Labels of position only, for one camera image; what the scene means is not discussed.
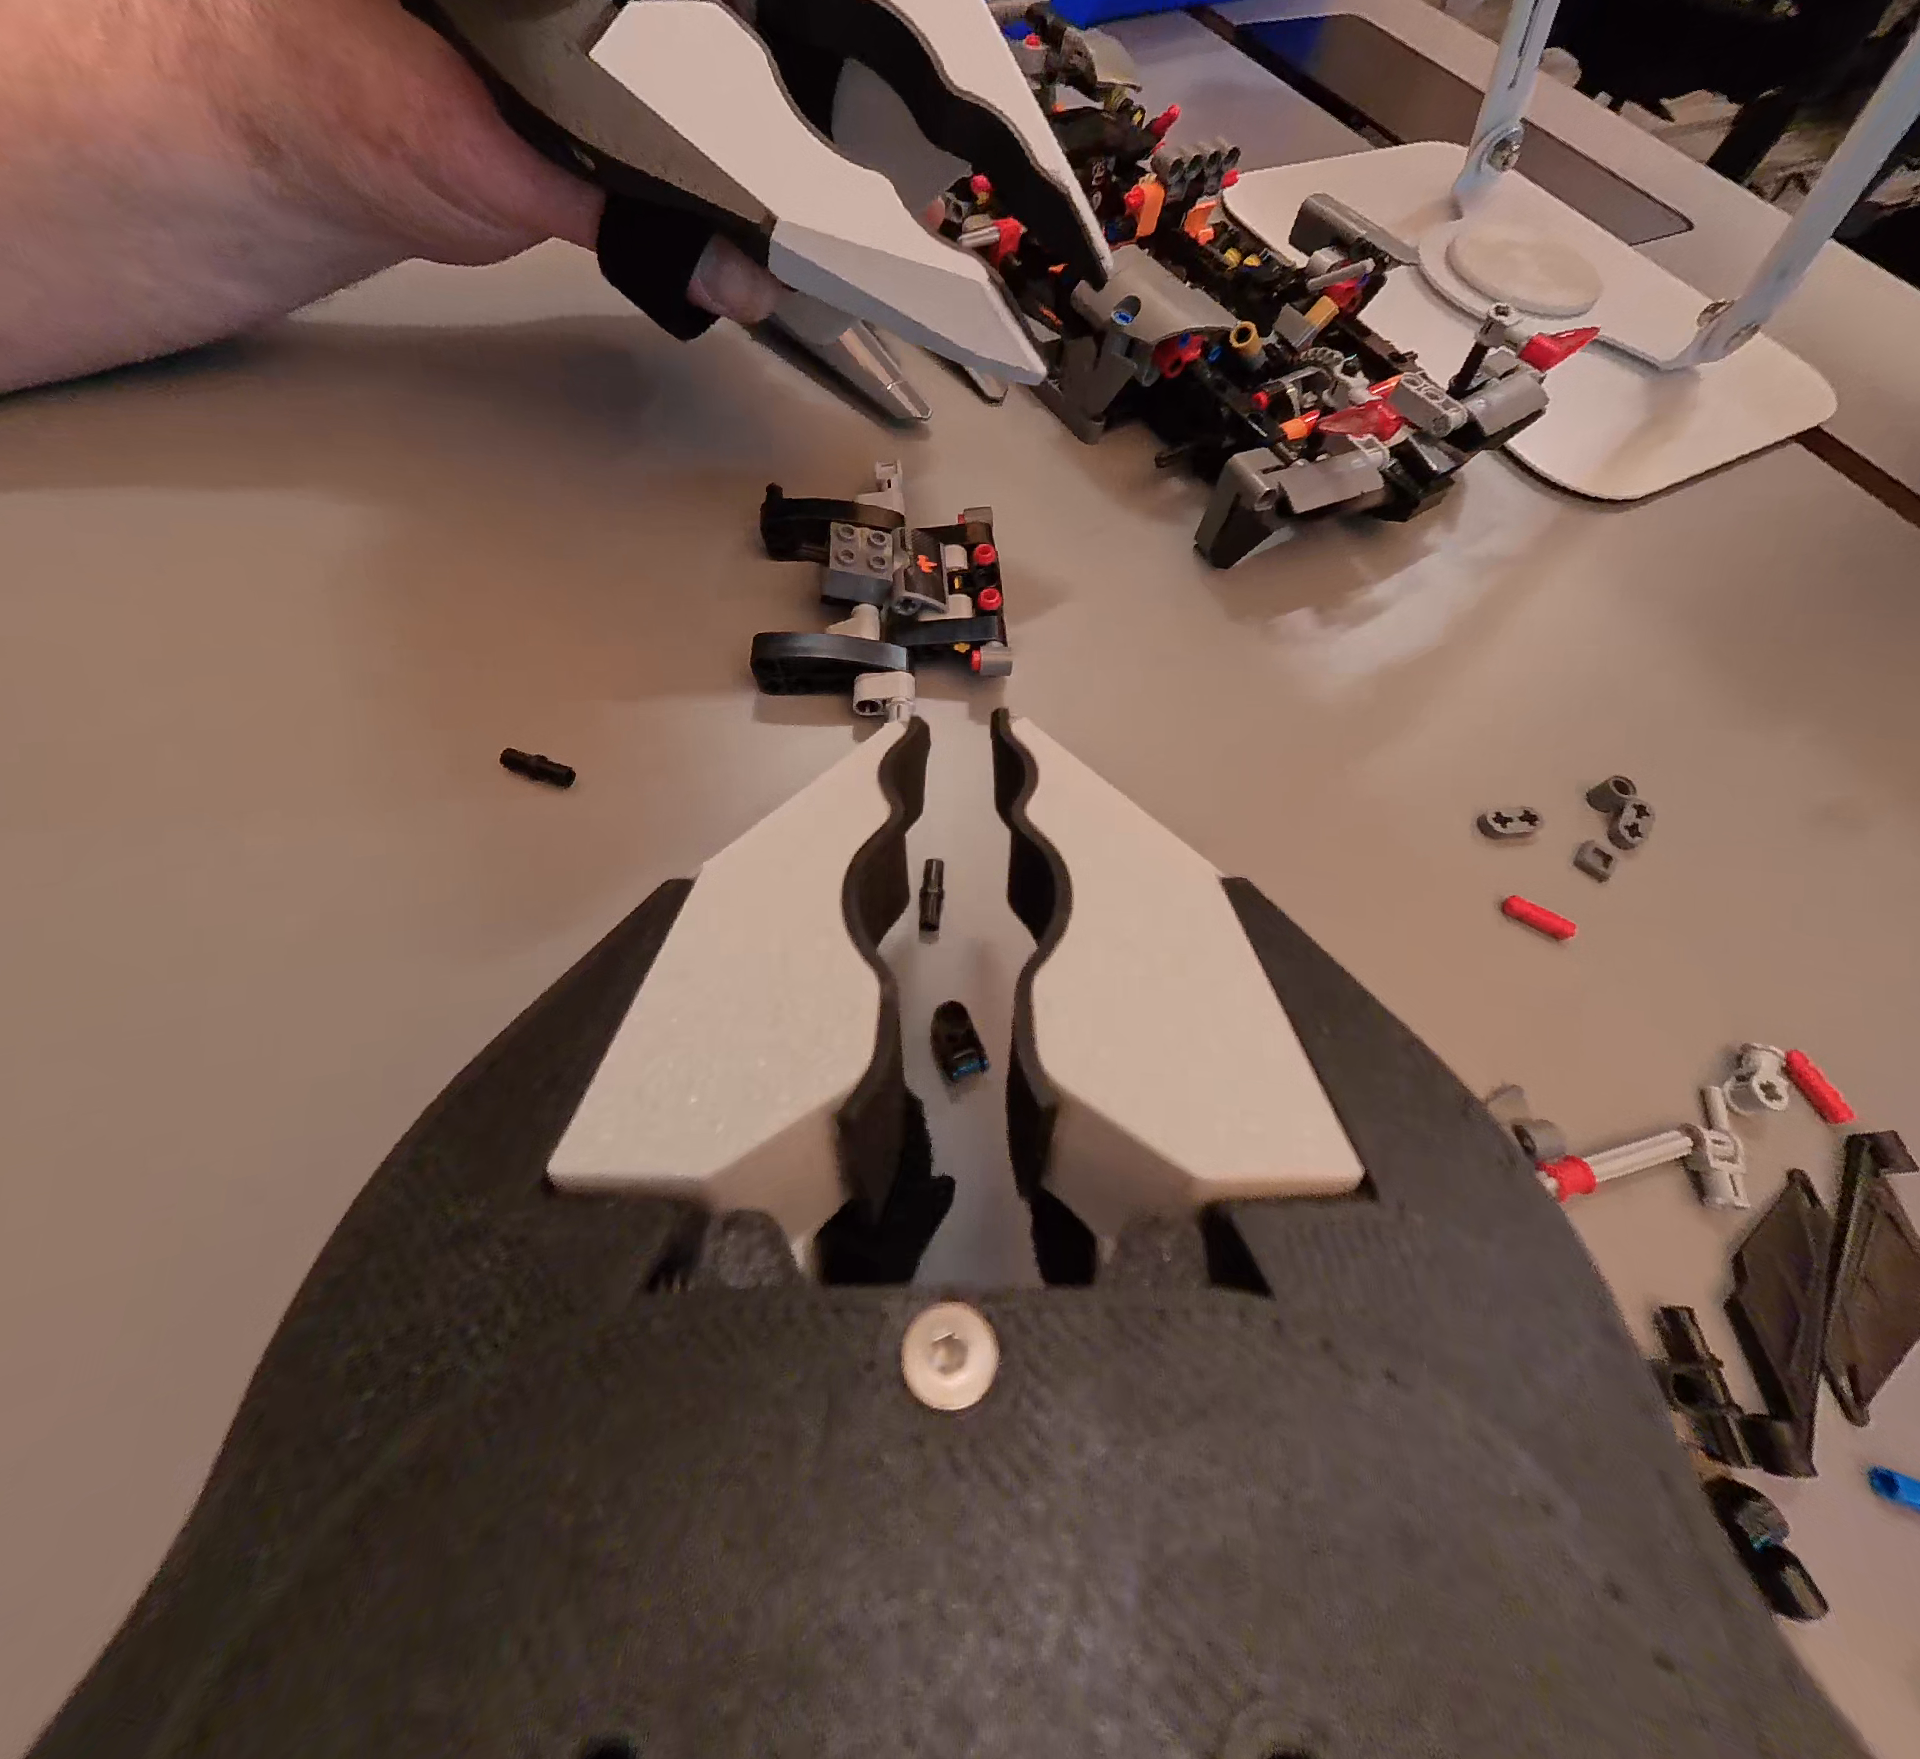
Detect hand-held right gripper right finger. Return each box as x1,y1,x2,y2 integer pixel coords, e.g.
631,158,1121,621
990,711,1368,1289

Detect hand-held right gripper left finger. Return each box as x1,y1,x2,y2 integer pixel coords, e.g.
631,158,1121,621
544,715,957,1289

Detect black grey lego subassembly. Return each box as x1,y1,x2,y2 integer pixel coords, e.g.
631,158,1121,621
749,461,1014,721

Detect lego car chassis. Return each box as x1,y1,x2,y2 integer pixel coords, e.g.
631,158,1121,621
929,0,1603,571

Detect grey lego wing assembly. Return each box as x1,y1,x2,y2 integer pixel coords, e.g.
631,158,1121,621
749,290,1010,425

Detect scattered lego pieces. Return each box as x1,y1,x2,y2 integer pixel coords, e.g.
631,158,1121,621
1481,1039,1920,1625

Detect person's left hand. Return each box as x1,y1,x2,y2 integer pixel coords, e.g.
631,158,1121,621
254,0,786,327

